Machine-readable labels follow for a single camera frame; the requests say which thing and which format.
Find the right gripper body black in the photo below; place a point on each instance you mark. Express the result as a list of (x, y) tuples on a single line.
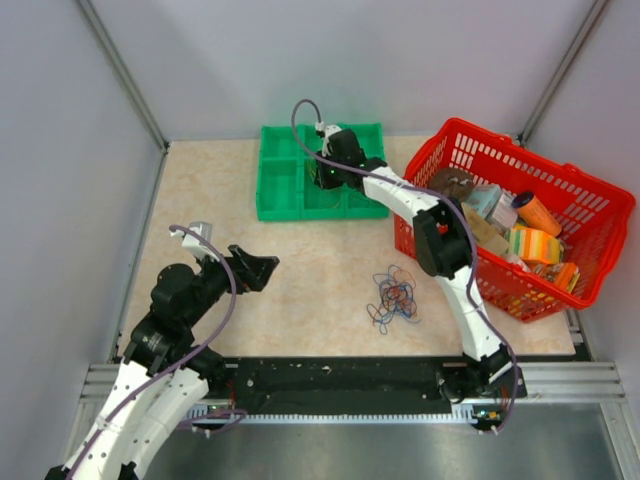
[(331, 175)]

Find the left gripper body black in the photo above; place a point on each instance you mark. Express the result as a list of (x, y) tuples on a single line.
[(213, 279)]

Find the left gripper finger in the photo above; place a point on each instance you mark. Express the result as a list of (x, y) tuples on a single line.
[(251, 267), (247, 284)]

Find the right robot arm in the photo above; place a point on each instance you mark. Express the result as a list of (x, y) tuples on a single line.
[(443, 244)]

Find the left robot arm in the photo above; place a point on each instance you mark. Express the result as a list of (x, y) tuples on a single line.
[(163, 373)]

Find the green six-compartment tray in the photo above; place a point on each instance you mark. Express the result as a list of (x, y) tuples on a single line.
[(286, 191)]

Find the brown round pouch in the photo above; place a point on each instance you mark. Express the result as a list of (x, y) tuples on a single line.
[(452, 183)]

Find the light blue patterned box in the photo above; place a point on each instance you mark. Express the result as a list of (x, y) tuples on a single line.
[(493, 204)]

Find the brown cardboard box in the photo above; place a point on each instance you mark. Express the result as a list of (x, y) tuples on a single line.
[(486, 236)]

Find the orange bottle blue cap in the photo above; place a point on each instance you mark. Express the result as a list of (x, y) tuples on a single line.
[(533, 212)]

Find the yellow green sponge pack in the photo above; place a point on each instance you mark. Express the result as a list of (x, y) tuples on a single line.
[(536, 246)]

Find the orange snack packet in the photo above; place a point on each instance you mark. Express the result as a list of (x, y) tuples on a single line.
[(563, 276)]

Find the red plastic basket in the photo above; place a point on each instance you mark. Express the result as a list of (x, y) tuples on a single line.
[(593, 216)]

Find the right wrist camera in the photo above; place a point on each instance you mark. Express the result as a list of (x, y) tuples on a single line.
[(325, 131)]

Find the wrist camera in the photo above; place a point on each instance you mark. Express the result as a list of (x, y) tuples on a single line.
[(197, 241), (325, 131)]

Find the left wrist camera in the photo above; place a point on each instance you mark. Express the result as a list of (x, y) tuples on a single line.
[(197, 241)]

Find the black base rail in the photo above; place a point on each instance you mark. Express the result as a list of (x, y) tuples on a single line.
[(327, 386)]

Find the left aluminium frame post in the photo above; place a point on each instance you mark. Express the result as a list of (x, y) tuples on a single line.
[(122, 73)]

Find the aluminium frame post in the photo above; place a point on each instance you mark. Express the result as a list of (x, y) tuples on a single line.
[(122, 73), (594, 16)]

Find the right aluminium frame post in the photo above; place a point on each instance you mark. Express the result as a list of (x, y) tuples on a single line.
[(594, 16)]

